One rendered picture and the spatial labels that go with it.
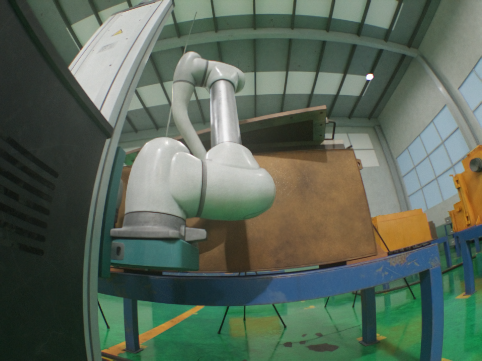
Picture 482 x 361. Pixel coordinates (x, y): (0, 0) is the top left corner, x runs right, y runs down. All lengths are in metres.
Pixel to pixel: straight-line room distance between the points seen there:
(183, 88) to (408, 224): 4.39
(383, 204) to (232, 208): 12.40
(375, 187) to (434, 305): 12.03
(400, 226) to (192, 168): 4.25
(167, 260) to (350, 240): 0.83
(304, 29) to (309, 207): 8.94
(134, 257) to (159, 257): 0.06
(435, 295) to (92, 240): 1.18
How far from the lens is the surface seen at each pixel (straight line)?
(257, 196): 0.55
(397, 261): 0.95
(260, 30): 9.08
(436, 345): 1.19
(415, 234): 4.72
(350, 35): 10.29
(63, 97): 0.26
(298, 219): 1.00
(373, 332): 1.74
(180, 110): 0.92
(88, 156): 0.28
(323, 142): 1.30
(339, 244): 1.03
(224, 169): 0.54
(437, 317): 1.14
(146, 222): 0.46
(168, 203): 0.48
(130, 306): 1.74
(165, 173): 0.50
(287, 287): 0.78
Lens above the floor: 0.65
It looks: 24 degrees up
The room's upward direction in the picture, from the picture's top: 3 degrees counter-clockwise
